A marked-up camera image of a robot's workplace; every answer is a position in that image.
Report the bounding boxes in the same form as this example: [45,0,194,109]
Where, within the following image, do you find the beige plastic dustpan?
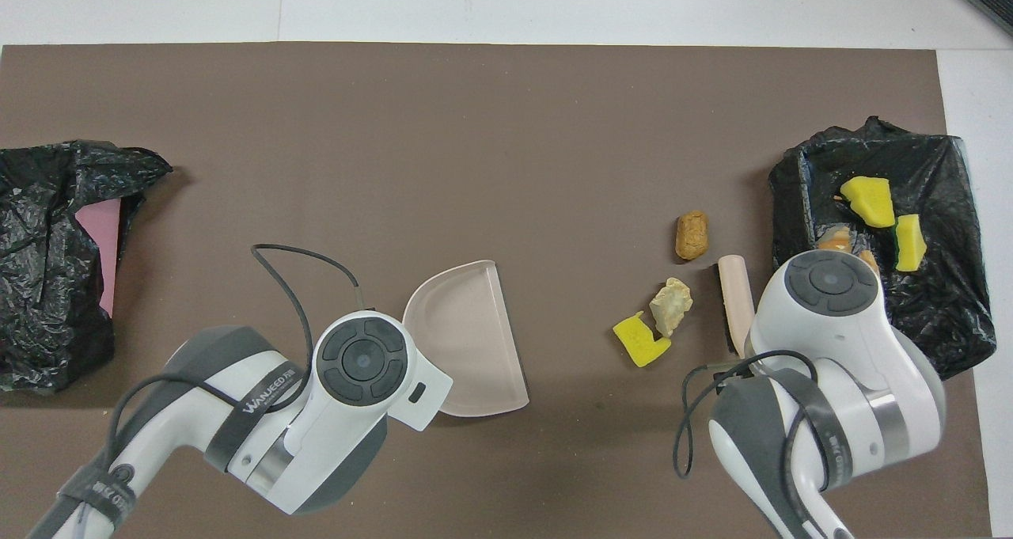
[402,260,530,419]

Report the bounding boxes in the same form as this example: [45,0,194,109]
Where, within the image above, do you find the notched yellow sponge piece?
[612,310,672,368]

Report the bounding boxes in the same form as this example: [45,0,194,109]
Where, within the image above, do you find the beige brush black bristles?
[715,255,757,359]

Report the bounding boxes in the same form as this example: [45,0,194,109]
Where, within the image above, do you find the large yellow sponge piece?
[840,176,897,230]

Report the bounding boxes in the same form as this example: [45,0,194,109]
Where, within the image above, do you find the small yellow sponge wedge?
[894,214,928,272]

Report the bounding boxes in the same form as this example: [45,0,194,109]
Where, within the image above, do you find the pink plastic bin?
[74,199,121,318]

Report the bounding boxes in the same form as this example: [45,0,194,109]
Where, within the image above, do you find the black bag lined bin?
[768,116,998,381]

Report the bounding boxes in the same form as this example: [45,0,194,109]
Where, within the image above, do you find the crumpled black trash bag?
[0,139,173,395]

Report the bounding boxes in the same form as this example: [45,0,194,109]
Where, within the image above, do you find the brown table mat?
[0,42,992,539]

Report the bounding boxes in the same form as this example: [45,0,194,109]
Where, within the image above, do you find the brown bread roll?
[675,210,710,261]

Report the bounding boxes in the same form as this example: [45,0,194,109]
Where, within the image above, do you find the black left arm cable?
[103,243,366,476]

